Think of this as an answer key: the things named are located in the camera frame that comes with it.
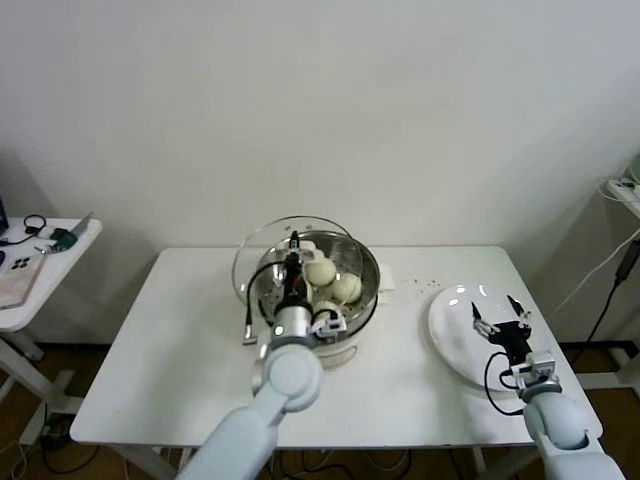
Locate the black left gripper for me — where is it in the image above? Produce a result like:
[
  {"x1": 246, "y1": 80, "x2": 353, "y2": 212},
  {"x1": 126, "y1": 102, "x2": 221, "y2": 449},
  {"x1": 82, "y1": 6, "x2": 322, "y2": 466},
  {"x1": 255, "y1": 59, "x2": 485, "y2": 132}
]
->
[{"x1": 278, "y1": 228, "x2": 313, "y2": 308}]

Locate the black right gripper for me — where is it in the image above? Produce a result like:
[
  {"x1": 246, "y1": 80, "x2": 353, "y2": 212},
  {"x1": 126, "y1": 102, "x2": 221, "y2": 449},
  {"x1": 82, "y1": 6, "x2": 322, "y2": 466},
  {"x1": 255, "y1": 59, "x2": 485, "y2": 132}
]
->
[{"x1": 469, "y1": 294, "x2": 534, "y2": 363}]

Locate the round glass pot lid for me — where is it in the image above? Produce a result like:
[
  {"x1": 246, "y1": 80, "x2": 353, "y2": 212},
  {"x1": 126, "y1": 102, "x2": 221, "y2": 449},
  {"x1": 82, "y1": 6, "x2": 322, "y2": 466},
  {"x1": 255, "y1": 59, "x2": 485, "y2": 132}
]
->
[{"x1": 231, "y1": 215, "x2": 366, "y2": 307}]

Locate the perforated steel steamer basket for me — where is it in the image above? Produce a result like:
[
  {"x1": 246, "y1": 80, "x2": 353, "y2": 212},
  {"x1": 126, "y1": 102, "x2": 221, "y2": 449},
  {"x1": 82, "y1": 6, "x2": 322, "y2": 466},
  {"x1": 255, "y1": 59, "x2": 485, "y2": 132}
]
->
[{"x1": 255, "y1": 230, "x2": 381, "y2": 346}]

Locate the large white plate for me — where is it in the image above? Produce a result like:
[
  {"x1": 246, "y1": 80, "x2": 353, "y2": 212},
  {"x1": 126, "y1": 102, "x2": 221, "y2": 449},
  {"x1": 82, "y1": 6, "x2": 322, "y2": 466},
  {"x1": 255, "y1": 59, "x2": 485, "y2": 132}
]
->
[{"x1": 427, "y1": 284, "x2": 554, "y2": 392}]

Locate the white electric cooker pot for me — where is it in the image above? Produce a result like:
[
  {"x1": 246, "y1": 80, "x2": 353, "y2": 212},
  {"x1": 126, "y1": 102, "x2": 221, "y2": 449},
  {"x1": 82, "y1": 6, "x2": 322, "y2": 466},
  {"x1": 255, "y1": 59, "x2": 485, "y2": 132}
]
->
[{"x1": 259, "y1": 267, "x2": 399, "y2": 372}]

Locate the white power strip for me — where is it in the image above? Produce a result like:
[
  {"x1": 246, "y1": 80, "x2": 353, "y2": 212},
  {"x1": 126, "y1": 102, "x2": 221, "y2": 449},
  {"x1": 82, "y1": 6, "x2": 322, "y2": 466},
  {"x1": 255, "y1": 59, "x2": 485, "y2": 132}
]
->
[{"x1": 606, "y1": 179, "x2": 640, "y2": 202}]

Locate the grey laptop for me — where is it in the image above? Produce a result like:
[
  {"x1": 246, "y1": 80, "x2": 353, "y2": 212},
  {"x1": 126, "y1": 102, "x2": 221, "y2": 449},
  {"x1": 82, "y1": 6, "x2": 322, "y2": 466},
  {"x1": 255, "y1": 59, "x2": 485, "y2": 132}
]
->
[{"x1": 69, "y1": 211, "x2": 96, "y2": 237}]

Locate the white side table with clutter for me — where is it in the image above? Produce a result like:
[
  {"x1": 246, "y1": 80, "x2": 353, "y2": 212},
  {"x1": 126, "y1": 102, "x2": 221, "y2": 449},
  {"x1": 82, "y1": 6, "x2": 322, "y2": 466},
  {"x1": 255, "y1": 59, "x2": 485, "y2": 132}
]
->
[{"x1": 0, "y1": 215, "x2": 105, "y2": 446}]

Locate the small green device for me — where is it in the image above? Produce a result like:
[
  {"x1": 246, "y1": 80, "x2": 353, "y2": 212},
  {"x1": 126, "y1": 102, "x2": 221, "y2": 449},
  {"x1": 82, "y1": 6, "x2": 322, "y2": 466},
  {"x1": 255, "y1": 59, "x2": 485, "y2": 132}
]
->
[{"x1": 52, "y1": 227, "x2": 80, "y2": 250}]

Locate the beige phone in clear case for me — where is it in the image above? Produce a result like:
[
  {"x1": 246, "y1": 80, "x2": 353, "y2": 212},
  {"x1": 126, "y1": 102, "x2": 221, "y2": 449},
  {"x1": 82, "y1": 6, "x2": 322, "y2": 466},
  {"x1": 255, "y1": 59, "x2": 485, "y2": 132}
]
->
[{"x1": 0, "y1": 252, "x2": 46, "y2": 310}]

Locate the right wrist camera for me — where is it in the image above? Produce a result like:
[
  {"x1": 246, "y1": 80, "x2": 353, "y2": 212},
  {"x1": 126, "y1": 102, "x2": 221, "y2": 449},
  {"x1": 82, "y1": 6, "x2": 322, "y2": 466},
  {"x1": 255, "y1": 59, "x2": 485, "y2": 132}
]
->
[{"x1": 509, "y1": 351, "x2": 557, "y2": 389}]

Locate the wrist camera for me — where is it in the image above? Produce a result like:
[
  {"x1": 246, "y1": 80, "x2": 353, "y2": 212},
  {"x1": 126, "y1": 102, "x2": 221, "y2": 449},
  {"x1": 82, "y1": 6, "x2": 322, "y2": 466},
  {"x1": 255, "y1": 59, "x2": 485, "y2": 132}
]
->
[
  {"x1": 309, "y1": 310, "x2": 349, "y2": 340},
  {"x1": 509, "y1": 351, "x2": 557, "y2": 389}
]

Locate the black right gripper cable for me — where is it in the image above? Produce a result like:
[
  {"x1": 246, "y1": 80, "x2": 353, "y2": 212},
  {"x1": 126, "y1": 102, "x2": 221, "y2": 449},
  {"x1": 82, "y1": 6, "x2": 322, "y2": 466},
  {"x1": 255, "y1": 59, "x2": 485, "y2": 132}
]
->
[{"x1": 484, "y1": 351, "x2": 527, "y2": 416}]

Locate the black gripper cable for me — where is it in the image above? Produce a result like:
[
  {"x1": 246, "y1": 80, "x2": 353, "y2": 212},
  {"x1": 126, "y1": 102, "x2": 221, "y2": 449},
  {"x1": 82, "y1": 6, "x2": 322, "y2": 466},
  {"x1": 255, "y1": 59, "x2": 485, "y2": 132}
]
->
[
  {"x1": 484, "y1": 351, "x2": 527, "y2": 416},
  {"x1": 241, "y1": 261, "x2": 292, "y2": 347}
]

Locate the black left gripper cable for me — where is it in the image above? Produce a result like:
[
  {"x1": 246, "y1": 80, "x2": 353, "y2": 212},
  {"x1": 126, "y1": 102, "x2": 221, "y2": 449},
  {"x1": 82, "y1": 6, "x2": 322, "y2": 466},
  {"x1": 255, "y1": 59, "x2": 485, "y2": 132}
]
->
[{"x1": 241, "y1": 261, "x2": 292, "y2": 347}]

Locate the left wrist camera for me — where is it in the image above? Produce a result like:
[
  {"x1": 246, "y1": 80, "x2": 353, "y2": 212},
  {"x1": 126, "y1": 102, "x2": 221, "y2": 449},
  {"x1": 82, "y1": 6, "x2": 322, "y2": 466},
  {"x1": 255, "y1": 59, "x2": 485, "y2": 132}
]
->
[{"x1": 309, "y1": 310, "x2": 349, "y2": 340}]

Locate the white power cable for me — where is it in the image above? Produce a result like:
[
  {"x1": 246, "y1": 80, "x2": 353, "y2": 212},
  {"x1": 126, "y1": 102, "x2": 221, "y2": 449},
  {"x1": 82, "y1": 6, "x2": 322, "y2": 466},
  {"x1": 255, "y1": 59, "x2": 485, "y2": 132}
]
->
[{"x1": 552, "y1": 177, "x2": 637, "y2": 317}]

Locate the thin black looped cable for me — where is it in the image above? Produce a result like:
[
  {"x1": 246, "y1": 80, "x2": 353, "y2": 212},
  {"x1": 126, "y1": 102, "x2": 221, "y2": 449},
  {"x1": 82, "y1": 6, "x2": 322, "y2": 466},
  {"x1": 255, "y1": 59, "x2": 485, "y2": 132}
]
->
[{"x1": 0, "y1": 214, "x2": 50, "y2": 247}]

